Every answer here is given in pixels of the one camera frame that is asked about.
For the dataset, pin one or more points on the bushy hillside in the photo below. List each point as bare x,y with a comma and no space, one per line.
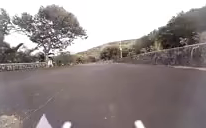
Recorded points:
97,49

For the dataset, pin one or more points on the pole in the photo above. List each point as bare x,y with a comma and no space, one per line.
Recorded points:
120,50

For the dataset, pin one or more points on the grey asphalt road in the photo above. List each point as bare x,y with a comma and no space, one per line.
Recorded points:
107,96

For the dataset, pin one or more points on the bushes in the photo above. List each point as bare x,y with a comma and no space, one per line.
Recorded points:
66,59

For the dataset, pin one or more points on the large spreading tree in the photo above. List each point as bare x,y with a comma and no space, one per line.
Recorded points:
54,26

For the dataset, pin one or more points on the robot's own part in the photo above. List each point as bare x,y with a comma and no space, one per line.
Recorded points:
139,124
66,125

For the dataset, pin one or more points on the wooded slope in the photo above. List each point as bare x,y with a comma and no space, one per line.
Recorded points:
187,26

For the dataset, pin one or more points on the group of trees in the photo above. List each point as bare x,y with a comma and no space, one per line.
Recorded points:
1,46

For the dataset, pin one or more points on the stone wall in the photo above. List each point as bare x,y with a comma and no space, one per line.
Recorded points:
177,55

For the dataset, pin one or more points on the low roadside wall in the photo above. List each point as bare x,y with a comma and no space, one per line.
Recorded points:
14,66

